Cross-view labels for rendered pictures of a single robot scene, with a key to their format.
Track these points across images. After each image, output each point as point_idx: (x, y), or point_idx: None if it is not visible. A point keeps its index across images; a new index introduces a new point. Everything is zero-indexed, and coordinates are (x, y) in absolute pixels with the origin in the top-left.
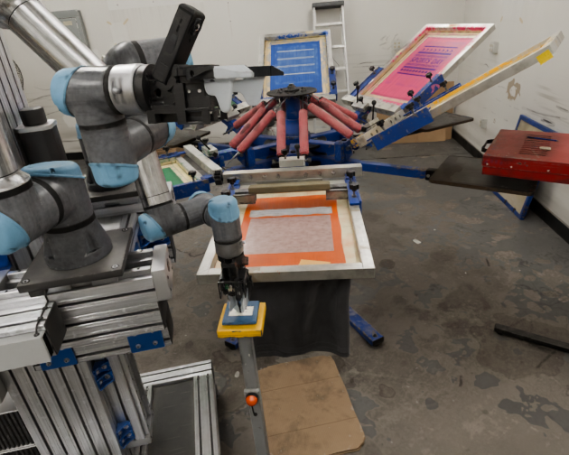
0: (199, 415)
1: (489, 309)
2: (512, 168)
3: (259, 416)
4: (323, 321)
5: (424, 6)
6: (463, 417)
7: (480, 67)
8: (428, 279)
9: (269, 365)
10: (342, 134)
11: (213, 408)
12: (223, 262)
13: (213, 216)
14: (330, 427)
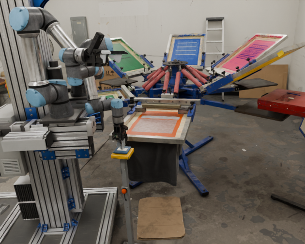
0: (106, 208)
1: (273, 187)
2: (271, 106)
3: (127, 201)
4: (164, 166)
5: (271, 22)
6: (238, 233)
7: (300, 57)
8: (243, 169)
9: (147, 197)
10: (196, 85)
11: (113, 205)
12: (114, 124)
13: (112, 105)
14: (169, 226)
